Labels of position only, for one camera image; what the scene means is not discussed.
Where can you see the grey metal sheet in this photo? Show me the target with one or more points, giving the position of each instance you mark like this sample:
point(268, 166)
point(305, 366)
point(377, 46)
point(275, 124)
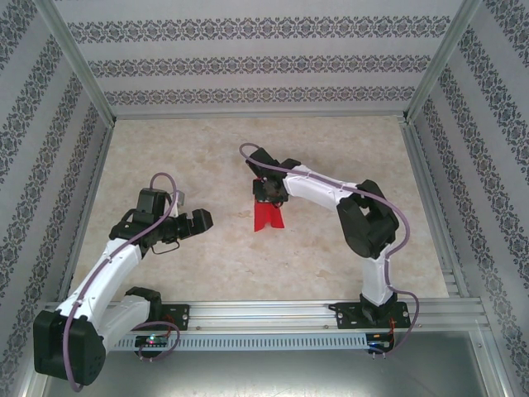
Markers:
point(289, 376)

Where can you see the aluminium frame strut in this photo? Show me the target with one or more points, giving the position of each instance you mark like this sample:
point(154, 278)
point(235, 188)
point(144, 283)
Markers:
point(29, 393)
point(498, 372)

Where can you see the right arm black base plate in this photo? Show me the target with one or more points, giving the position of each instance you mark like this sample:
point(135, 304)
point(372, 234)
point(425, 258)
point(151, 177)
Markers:
point(343, 316)

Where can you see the aluminium mounting rail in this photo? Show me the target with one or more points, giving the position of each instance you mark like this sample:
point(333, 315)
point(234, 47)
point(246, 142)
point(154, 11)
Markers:
point(264, 314)

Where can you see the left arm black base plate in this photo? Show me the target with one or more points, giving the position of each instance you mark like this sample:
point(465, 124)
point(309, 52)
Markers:
point(177, 317)

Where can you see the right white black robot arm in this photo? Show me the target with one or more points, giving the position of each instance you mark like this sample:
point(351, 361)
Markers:
point(368, 223)

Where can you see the aluminium frame post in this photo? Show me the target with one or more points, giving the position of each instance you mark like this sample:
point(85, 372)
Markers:
point(84, 62)
point(440, 62)

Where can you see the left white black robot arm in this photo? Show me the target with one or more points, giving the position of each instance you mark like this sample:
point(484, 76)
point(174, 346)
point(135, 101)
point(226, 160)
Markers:
point(66, 351)

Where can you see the aluminium side rail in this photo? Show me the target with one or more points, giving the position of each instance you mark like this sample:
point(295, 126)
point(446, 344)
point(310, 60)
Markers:
point(98, 165)
point(445, 248)

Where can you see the thin aluminium wall rail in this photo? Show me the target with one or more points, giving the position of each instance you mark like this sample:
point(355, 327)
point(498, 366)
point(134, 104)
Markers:
point(260, 116)

